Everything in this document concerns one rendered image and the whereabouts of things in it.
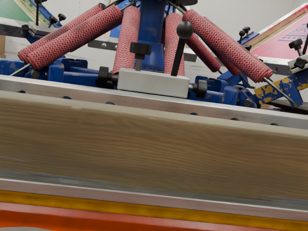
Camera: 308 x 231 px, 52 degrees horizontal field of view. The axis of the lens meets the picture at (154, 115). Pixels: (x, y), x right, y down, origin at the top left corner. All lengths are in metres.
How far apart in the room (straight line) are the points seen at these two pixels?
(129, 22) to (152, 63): 0.22
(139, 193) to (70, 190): 0.06
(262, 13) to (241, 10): 0.29
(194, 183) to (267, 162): 0.07
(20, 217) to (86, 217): 0.06
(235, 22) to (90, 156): 4.41
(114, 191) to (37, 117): 0.09
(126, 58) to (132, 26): 0.14
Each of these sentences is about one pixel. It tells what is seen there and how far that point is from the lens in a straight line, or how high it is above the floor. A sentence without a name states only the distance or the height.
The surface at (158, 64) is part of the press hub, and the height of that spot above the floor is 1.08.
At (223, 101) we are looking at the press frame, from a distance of 0.94.
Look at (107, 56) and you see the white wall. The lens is 4.42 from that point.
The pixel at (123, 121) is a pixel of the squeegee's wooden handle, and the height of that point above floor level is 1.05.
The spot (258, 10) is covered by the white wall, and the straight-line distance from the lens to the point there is 4.75.
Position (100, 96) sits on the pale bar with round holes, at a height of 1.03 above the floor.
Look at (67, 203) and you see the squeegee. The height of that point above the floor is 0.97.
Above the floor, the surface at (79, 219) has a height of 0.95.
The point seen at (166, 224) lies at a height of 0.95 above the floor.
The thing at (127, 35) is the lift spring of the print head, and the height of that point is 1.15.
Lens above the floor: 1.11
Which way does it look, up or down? 11 degrees down
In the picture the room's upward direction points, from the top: 8 degrees clockwise
